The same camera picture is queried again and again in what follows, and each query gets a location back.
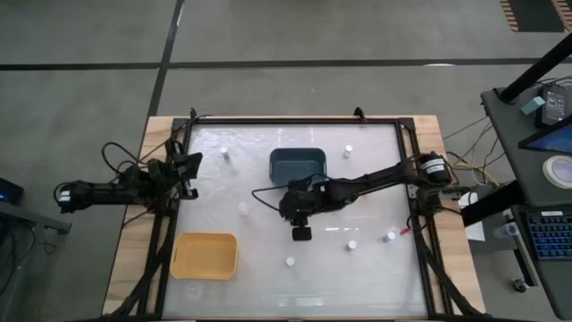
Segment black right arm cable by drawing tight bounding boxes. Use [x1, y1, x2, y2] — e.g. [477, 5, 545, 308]
[251, 172, 332, 212]

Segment monitor with blue screen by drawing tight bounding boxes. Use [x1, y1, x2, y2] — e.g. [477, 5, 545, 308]
[517, 116, 572, 157]

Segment small teal box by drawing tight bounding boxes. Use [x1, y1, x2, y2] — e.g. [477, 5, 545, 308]
[519, 95, 547, 116]

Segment teal plastic bin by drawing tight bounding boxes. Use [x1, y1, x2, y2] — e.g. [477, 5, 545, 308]
[268, 147, 328, 188]

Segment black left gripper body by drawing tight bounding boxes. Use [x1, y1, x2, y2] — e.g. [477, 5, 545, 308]
[151, 156, 182, 200]

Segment grey side table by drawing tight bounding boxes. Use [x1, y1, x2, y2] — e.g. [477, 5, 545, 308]
[0, 200, 72, 322]

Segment clear plastic water bottle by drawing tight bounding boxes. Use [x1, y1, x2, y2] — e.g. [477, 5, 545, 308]
[491, 222, 520, 240]

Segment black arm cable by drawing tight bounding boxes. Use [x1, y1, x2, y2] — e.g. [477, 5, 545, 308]
[101, 141, 148, 178]
[251, 172, 332, 212]

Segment black power adapter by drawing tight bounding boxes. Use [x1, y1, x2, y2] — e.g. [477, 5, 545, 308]
[537, 83, 568, 127]

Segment white paper sheet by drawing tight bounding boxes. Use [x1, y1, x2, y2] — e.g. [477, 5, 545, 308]
[458, 191, 486, 242]

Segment black device with blue light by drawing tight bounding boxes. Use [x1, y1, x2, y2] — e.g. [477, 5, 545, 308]
[0, 177, 25, 207]

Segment backlit keyboard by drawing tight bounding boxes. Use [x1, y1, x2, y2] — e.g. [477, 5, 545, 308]
[526, 209, 572, 262]

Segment black mat orange striped edges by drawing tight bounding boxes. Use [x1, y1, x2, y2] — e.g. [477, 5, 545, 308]
[499, 0, 572, 33]

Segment white tape roll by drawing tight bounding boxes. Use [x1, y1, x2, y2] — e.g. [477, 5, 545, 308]
[542, 154, 572, 190]

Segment black aluminium table frame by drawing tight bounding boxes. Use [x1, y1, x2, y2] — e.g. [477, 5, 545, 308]
[105, 106, 486, 322]

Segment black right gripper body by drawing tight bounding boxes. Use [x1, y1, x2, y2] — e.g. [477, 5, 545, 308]
[279, 181, 325, 242]

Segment black support beam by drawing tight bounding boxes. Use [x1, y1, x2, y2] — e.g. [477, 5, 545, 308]
[459, 178, 526, 228]

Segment black diagonal pole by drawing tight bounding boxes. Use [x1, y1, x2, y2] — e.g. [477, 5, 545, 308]
[498, 33, 572, 104]

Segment grey side desk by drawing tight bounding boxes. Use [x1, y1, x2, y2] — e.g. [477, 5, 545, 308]
[480, 84, 572, 321]

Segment yellow plastic bin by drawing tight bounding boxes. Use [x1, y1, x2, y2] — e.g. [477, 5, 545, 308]
[169, 231, 240, 282]

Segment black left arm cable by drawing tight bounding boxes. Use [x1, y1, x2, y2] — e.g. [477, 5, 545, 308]
[101, 141, 148, 178]

